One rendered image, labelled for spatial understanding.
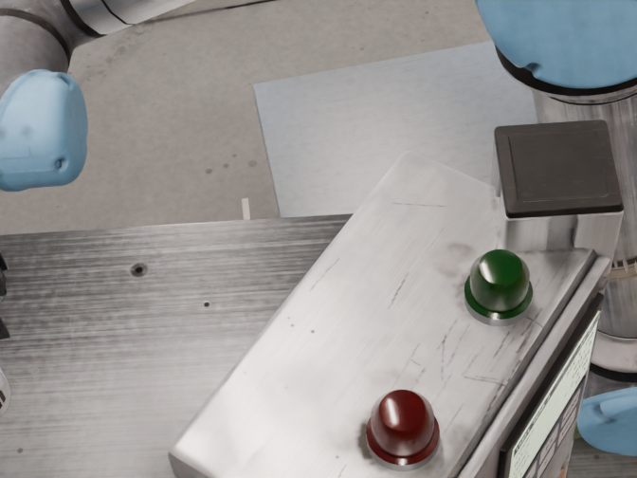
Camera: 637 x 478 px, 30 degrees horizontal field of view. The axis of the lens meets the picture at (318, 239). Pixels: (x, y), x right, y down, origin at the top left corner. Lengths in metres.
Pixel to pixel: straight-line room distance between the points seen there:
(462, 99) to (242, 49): 1.33
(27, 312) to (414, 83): 0.52
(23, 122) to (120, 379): 0.51
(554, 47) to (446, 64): 0.83
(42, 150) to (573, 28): 0.33
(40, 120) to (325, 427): 0.38
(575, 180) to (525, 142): 0.03
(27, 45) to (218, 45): 1.91
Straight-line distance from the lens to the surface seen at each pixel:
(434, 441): 0.42
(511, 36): 0.63
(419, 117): 1.39
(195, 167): 2.47
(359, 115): 1.40
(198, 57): 2.69
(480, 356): 0.45
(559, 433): 0.56
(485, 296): 0.44
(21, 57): 0.81
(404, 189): 0.49
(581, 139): 0.48
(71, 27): 0.85
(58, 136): 0.76
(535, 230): 0.47
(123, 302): 1.27
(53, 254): 1.33
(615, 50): 0.64
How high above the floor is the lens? 1.86
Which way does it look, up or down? 53 degrees down
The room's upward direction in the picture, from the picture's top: 7 degrees counter-clockwise
